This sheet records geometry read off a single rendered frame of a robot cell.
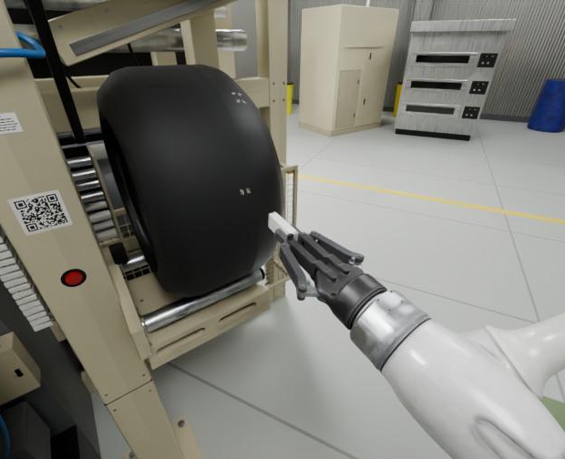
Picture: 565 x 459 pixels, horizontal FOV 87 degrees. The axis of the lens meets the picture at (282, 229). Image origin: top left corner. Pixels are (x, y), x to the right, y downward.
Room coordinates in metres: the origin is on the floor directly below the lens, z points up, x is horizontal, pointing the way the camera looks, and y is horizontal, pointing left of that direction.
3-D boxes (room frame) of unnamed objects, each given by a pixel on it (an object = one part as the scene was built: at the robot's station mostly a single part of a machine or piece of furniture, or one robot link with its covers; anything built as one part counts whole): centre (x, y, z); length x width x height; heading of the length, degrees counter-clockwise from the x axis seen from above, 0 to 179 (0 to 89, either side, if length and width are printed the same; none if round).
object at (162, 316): (0.60, 0.21, 0.90); 0.35 x 0.05 x 0.05; 126
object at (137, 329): (0.60, 0.43, 0.90); 0.40 x 0.03 x 0.10; 36
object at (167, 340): (0.59, 0.21, 0.84); 0.36 x 0.09 x 0.06; 126
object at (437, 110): (5.92, -2.89, 0.89); 1.40 x 1.07 x 1.79; 67
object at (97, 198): (0.89, 0.69, 1.05); 0.20 x 0.15 x 0.30; 126
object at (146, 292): (0.71, 0.29, 0.80); 0.37 x 0.36 x 0.02; 36
